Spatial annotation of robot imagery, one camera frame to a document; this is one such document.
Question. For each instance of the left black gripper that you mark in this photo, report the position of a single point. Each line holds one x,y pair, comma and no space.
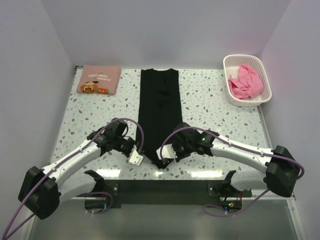
133,142

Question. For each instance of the white plastic laundry basket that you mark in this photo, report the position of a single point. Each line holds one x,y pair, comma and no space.
231,64

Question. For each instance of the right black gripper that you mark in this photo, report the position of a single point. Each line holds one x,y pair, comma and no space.
174,144

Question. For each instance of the pink crumpled t shirt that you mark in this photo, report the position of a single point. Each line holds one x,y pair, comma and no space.
247,84

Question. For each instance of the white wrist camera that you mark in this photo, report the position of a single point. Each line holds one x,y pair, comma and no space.
167,152
135,158

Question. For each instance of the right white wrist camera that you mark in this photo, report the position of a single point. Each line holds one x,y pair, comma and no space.
167,152

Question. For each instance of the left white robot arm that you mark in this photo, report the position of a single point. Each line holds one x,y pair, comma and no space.
94,146

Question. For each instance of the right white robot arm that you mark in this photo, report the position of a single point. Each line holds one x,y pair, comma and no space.
273,169

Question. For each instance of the folded pink printed t shirt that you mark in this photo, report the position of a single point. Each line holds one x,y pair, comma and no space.
99,80

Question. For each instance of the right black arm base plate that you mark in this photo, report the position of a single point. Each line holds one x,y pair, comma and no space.
218,189

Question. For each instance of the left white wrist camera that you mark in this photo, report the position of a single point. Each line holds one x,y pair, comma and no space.
135,158

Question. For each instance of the black t shirt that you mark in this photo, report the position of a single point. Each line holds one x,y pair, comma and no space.
159,110

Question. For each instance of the aluminium front rail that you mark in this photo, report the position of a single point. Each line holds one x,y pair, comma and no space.
160,190

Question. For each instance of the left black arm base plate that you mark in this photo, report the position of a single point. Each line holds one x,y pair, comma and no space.
110,191

